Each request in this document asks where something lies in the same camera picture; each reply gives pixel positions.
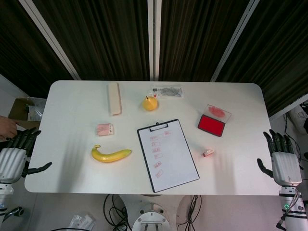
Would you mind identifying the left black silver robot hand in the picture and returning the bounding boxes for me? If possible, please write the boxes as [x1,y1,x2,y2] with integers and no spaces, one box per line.
[0,127,53,185]

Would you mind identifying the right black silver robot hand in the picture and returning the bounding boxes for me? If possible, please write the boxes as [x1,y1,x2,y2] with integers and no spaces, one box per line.
[257,129,303,186]

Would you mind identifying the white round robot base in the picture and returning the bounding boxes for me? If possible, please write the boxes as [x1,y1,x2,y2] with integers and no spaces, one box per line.
[117,194,193,231]

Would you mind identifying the person's bare hand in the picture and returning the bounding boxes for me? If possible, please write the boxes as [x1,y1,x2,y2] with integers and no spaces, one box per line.
[0,115,19,142]

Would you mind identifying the red ink pad clear lid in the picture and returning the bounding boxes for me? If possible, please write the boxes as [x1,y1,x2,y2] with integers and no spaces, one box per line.
[198,104,232,138]

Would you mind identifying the black clipboard with white paper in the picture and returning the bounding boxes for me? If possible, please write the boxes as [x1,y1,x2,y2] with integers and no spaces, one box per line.
[137,118,200,193]

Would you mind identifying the brown cardboard box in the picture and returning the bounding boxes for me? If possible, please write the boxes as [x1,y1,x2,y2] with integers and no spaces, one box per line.
[8,97,48,132]

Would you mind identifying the clear plastic packets on floor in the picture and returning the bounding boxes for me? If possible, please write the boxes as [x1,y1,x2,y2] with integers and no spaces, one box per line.
[67,213,96,231]

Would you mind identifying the yellow banana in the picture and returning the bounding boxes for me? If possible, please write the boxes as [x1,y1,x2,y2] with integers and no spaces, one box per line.
[90,144,133,164]

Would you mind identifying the pink tissue packet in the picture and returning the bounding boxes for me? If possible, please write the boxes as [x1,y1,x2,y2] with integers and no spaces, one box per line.
[96,123,115,137]

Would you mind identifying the long beige lidded box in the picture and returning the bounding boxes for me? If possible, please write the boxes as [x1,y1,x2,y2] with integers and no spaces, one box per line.
[107,82,123,117]

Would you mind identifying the clear printed plastic bag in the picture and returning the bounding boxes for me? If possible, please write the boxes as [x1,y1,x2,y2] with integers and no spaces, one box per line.
[148,86,185,99]

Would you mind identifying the yellow pear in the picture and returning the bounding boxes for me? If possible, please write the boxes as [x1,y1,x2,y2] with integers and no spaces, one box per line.
[141,96,159,112]

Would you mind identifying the dark pleated curtain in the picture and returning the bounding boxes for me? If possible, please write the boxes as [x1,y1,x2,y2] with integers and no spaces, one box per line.
[0,0,308,116]

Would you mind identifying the black cables beside table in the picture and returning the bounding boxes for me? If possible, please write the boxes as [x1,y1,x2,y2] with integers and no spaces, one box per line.
[283,113,308,170]

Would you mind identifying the black bent cable plug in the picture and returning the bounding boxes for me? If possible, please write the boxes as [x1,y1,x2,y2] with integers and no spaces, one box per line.
[1,206,25,223]

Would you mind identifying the white frame rail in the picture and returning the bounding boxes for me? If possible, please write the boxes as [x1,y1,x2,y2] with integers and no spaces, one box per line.
[269,96,308,121]

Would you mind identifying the black floor cable bundle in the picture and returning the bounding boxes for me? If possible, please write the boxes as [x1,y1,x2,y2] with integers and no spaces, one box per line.
[177,194,203,231]
[103,194,132,231]

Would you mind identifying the white slanted frame post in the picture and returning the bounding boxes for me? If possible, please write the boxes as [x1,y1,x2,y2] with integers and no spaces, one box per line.
[19,0,81,80]
[209,0,263,84]

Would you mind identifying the white upright frame post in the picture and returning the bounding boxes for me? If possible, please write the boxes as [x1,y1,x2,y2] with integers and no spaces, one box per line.
[147,0,161,81]

